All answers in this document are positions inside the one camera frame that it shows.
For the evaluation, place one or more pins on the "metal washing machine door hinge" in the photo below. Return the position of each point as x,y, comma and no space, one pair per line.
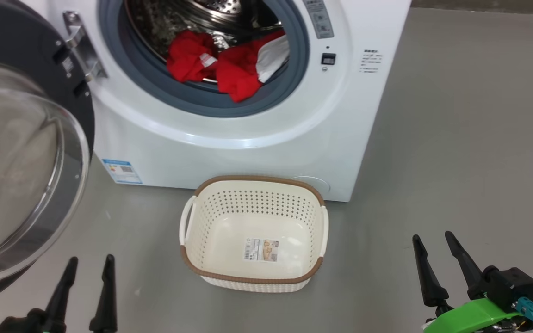
81,41

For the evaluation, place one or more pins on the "paper product label sticker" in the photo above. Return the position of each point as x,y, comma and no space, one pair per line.
262,249

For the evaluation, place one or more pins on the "cream perforated basket brown rim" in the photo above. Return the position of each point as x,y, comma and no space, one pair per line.
229,252

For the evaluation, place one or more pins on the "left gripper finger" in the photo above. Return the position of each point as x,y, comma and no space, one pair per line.
60,296
107,300

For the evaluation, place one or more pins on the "blue energy label sticker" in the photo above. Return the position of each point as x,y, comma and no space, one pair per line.
122,172

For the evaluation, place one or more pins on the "stainless steel washing machine drum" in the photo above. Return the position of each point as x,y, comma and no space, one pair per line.
192,14

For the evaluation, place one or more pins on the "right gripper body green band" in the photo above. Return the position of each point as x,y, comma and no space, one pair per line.
470,319

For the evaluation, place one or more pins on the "black door lock socket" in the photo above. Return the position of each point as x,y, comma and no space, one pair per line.
328,58

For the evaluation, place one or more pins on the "white front-load washing machine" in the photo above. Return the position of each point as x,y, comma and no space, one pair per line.
248,152

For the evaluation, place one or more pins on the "left gripper body dark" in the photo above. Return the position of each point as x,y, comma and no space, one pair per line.
26,323

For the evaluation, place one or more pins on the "round white filter cover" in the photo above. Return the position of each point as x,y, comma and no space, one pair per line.
319,182

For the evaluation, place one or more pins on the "black round glass washer door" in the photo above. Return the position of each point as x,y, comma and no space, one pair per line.
16,41

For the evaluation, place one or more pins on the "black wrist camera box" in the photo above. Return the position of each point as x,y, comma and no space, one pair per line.
511,284

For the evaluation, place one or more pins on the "grey instruction sticker strip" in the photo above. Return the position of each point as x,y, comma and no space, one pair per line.
319,18

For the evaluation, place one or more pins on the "black text warning sticker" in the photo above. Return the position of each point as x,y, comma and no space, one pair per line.
373,61

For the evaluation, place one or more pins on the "red garment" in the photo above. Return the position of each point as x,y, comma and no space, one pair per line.
238,74

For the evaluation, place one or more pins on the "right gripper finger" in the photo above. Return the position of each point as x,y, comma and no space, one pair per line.
467,273
430,282

